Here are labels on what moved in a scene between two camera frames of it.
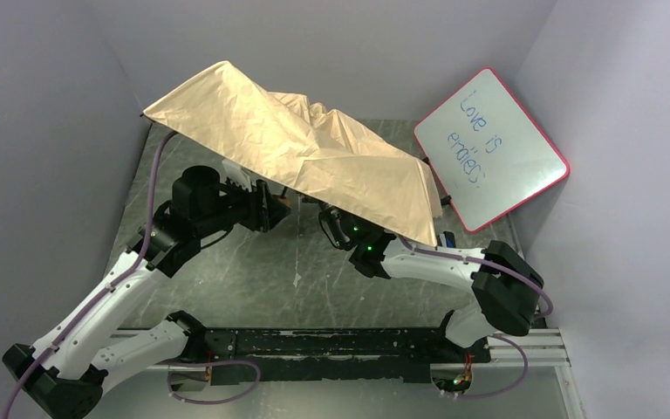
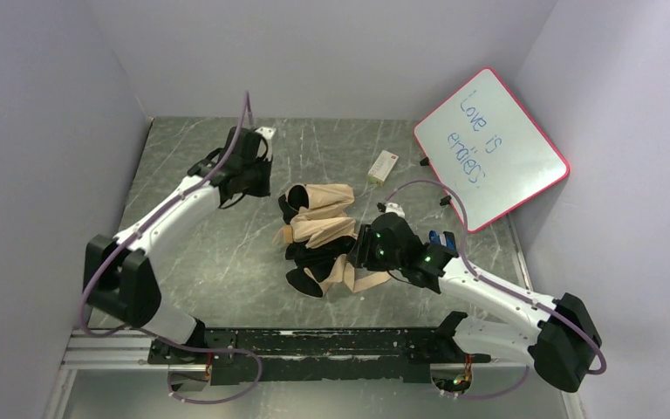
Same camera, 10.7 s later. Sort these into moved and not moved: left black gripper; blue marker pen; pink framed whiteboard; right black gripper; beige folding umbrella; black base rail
Moved: right black gripper; beige folding umbrella; left black gripper
Not moved: black base rail; pink framed whiteboard; blue marker pen
